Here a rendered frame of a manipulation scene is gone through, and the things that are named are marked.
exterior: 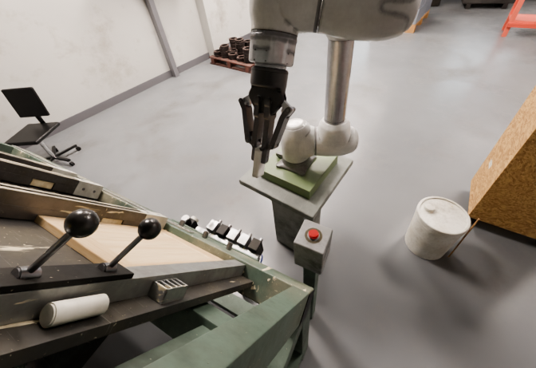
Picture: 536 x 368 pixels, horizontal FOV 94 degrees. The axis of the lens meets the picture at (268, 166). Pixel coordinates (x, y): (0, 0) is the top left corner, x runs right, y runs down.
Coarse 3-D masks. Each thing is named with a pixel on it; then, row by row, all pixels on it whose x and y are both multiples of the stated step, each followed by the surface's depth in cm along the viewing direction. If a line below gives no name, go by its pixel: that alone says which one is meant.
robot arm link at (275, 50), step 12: (252, 36) 46; (264, 36) 44; (276, 36) 43; (288, 36) 44; (252, 48) 46; (264, 48) 45; (276, 48) 44; (288, 48) 45; (252, 60) 47; (264, 60) 45; (276, 60) 45; (288, 60) 46
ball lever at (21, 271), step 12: (72, 216) 31; (84, 216) 31; (96, 216) 33; (72, 228) 31; (84, 228) 31; (96, 228) 33; (60, 240) 32; (48, 252) 32; (36, 264) 32; (24, 276) 32; (36, 276) 33
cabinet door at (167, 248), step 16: (48, 224) 64; (112, 224) 86; (80, 240) 60; (96, 240) 64; (112, 240) 70; (128, 240) 76; (144, 240) 83; (160, 240) 90; (176, 240) 99; (96, 256) 56; (112, 256) 58; (128, 256) 63; (144, 256) 68; (160, 256) 73; (176, 256) 79; (192, 256) 86; (208, 256) 93
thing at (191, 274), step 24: (168, 264) 61; (192, 264) 69; (216, 264) 78; (240, 264) 91; (48, 288) 34; (72, 288) 36; (96, 288) 40; (120, 288) 44; (144, 288) 50; (0, 312) 29; (24, 312) 32
